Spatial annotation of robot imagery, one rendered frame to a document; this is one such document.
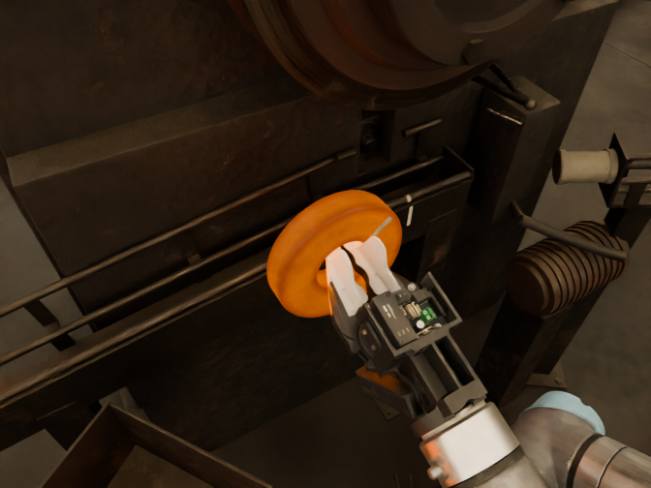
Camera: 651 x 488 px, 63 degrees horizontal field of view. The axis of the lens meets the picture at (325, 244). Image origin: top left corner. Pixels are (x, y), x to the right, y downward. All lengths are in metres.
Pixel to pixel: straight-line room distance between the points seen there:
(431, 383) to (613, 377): 1.17
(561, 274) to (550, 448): 0.48
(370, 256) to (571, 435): 0.27
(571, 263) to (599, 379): 0.59
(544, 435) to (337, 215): 0.31
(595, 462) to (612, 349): 1.08
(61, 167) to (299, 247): 0.30
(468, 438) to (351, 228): 0.22
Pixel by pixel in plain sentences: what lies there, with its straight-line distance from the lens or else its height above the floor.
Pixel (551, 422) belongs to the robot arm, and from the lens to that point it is 0.62.
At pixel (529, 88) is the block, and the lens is 0.93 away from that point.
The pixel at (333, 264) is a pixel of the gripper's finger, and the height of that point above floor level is 0.85.
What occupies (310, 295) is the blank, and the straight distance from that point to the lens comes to 0.56.
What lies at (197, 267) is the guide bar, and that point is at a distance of 0.77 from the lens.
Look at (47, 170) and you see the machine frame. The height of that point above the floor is 0.87.
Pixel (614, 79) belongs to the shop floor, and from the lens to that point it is 2.77.
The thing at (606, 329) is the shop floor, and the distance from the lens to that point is 1.69.
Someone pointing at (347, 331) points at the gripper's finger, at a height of 0.83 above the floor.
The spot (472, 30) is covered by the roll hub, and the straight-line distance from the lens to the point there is 0.57.
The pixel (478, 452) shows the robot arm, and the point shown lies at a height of 0.84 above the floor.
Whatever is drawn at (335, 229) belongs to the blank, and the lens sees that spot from 0.51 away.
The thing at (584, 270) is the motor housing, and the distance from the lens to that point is 1.07.
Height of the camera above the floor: 1.26
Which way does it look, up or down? 48 degrees down
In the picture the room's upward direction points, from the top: straight up
